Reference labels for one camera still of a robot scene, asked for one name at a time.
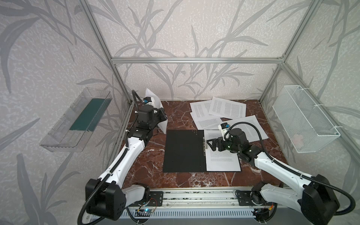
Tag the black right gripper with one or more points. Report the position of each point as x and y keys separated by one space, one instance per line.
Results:
x=218 y=143

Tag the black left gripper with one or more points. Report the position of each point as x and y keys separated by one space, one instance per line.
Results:
x=161 y=114

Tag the printed paper sheet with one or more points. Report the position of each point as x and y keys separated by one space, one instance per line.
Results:
x=206 y=123
x=216 y=161
x=156 y=103
x=200 y=109
x=227 y=109
x=250 y=132

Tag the metal folder clip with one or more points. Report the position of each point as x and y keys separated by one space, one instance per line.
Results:
x=204 y=144

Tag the white black file folder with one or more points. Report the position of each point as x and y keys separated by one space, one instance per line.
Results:
x=184 y=152

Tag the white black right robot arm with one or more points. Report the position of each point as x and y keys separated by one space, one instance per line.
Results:
x=313 y=198

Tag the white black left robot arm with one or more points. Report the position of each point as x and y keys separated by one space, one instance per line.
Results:
x=114 y=176

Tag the green circuit board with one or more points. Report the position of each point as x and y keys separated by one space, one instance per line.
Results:
x=147 y=212

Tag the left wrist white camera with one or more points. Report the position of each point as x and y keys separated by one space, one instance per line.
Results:
x=148 y=101

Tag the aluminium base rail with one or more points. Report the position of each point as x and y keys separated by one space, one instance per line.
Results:
x=174 y=198

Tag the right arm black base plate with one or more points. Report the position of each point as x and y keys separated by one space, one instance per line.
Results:
x=244 y=197

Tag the aluminium cage frame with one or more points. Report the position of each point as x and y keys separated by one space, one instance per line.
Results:
x=197 y=50

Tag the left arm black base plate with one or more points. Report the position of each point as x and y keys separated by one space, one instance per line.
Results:
x=153 y=198

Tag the white wire mesh basket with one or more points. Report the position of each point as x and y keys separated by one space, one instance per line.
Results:
x=305 y=123

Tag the clear plastic wall tray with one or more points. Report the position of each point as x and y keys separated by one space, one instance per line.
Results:
x=75 y=127

